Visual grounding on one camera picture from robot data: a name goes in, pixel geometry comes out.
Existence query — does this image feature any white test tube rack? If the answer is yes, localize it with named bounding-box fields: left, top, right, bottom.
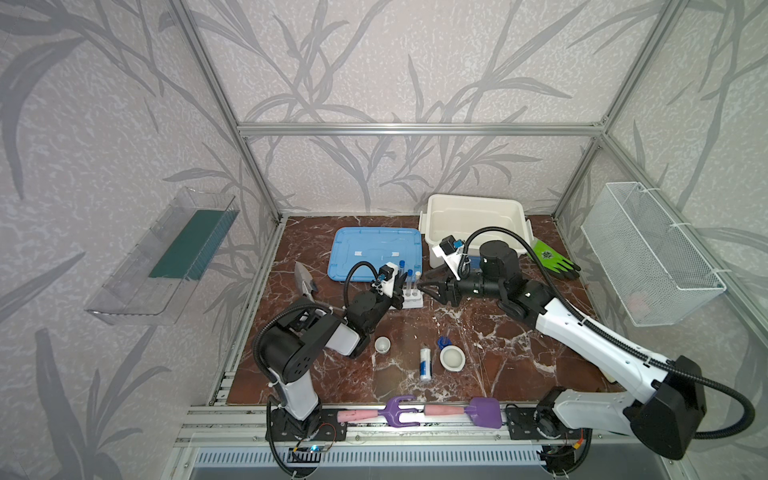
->
left=403, top=288, right=424, bottom=309

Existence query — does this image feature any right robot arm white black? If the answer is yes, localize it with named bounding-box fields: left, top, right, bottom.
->
left=419, top=226, right=756, bottom=460

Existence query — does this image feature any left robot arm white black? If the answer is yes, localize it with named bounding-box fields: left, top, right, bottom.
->
left=252, top=261, right=407, bottom=422

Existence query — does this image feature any small white crucible cup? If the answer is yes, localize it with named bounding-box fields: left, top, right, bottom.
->
left=374, top=336, right=391, bottom=354

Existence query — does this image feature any small blue cap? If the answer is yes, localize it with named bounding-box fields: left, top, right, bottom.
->
left=437, top=336, right=452, bottom=350

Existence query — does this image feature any green black work glove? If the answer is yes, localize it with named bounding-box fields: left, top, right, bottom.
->
left=533, top=238, right=581, bottom=280

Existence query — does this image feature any blue plastic bin lid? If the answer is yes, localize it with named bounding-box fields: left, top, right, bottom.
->
left=327, top=227, right=425, bottom=282

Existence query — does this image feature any metal garden trowel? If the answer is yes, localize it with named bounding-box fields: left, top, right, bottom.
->
left=294, top=261, right=318, bottom=301

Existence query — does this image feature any white ceramic bowl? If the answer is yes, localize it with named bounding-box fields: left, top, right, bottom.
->
left=439, top=345, right=466, bottom=372

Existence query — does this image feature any white plastic storage bin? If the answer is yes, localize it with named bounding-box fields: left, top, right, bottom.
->
left=419, top=194, right=535, bottom=268

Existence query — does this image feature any white bottle blue label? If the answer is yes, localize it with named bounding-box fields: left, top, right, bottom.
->
left=419, top=347, right=432, bottom=381

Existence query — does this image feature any green mat in shelf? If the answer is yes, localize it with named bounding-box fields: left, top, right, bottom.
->
left=149, top=210, right=239, bottom=281

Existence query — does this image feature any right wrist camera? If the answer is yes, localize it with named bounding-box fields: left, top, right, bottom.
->
left=432, top=235, right=469, bottom=280

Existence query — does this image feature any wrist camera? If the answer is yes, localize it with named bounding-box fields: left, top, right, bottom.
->
left=432, top=235, right=469, bottom=280
left=372, top=262, right=400, bottom=298

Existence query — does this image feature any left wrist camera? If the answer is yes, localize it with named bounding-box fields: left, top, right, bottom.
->
left=372, top=262, right=400, bottom=298

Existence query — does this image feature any purple garden fork pink handle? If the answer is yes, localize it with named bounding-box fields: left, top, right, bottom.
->
left=337, top=395, right=420, bottom=428

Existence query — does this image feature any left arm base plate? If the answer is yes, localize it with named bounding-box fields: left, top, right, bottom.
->
left=265, top=409, right=348, bottom=442

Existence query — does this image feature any purple garden spade pink handle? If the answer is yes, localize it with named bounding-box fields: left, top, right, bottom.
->
left=424, top=397, right=503, bottom=429

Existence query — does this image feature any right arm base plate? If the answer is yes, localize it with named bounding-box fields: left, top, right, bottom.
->
left=503, top=403, right=582, bottom=443

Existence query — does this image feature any white wire mesh basket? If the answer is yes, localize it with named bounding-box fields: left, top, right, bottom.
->
left=581, top=182, right=727, bottom=327

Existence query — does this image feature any clear acrylic wall shelf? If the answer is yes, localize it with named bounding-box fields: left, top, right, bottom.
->
left=85, top=187, right=240, bottom=326

